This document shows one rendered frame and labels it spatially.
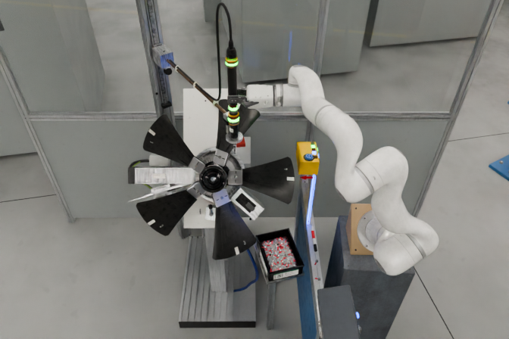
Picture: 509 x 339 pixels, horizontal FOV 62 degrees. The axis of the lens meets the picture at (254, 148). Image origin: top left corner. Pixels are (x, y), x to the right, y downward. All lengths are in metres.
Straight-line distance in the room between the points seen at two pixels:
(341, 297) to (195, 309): 1.47
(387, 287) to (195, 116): 1.19
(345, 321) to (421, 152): 1.71
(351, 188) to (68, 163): 2.15
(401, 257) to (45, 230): 2.65
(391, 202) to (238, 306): 1.59
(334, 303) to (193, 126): 1.09
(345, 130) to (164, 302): 1.98
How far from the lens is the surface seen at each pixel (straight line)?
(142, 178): 2.05
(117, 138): 2.77
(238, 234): 1.93
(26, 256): 3.43
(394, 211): 1.41
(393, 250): 1.57
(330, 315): 1.46
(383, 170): 1.30
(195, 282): 2.87
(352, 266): 1.94
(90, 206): 3.31
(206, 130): 2.10
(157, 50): 2.12
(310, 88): 1.47
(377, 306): 2.21
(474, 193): 3.86
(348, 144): 1.26
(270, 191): 1.84
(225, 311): 2.76
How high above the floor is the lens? 2.52
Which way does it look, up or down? 41 degrees down
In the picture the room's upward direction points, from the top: straight up
